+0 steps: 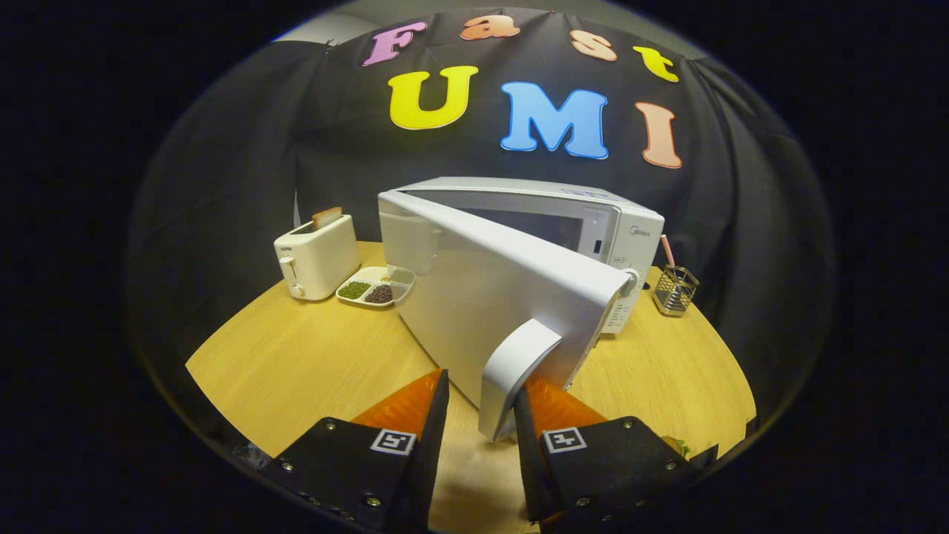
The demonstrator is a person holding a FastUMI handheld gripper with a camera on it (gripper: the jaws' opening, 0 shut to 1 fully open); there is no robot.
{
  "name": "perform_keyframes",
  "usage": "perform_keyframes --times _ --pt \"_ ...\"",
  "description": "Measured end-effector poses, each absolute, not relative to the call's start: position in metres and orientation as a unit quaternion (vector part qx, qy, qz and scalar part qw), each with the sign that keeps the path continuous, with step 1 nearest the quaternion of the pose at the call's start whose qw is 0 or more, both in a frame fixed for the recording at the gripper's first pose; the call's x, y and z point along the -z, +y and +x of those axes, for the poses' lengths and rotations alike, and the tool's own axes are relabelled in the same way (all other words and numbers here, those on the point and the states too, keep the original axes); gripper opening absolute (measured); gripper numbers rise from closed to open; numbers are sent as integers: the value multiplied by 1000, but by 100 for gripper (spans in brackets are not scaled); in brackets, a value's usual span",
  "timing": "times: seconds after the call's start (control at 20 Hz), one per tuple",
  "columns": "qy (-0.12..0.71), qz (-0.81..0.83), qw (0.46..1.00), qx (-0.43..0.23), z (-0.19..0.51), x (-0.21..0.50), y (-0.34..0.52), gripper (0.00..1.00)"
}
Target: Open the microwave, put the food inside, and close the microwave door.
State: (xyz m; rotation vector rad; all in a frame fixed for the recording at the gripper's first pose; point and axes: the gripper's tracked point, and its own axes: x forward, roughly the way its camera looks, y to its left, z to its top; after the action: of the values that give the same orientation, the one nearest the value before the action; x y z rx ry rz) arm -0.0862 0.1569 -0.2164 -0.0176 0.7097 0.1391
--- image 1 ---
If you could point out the pink striped straw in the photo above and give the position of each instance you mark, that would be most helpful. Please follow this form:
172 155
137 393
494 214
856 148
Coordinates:
667 251

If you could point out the brown toast slice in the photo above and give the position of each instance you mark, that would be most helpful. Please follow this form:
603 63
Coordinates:
326 218

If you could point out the white toaster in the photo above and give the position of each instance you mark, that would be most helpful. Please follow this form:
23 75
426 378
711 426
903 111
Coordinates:
319 259

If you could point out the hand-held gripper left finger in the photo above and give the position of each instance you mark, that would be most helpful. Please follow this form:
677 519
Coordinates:
426 460

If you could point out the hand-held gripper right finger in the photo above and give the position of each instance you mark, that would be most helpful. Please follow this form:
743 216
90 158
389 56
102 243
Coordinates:
530 460

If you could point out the black backdrop cloth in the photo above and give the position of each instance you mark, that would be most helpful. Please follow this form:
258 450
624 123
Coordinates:
222 185

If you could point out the white microwave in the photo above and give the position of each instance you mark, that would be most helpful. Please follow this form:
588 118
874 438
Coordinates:
489 297

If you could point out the divided white snack plate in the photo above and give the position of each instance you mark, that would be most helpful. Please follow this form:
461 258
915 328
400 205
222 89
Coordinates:
367 291

